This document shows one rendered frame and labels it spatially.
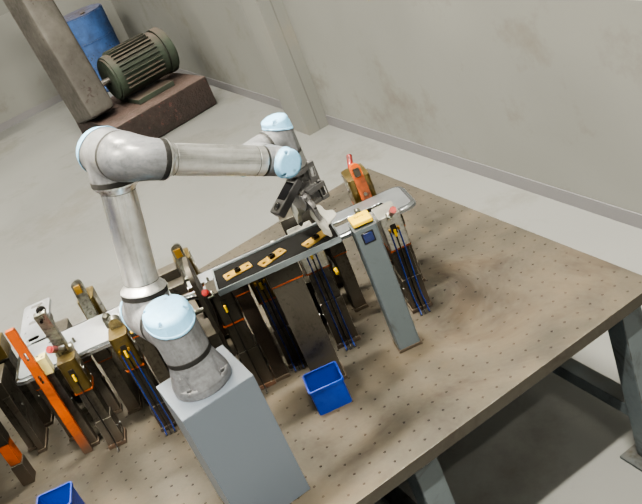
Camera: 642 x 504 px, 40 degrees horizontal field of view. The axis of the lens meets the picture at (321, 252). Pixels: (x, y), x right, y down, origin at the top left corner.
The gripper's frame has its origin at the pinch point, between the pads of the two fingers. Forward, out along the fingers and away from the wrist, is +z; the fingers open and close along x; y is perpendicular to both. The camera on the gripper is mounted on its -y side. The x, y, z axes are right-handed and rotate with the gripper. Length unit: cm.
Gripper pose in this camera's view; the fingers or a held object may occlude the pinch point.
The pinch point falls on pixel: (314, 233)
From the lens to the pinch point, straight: 243.8
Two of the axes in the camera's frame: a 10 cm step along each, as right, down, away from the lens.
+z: 3.4, 8.1, 4.7
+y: 7.5, -5.4, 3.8
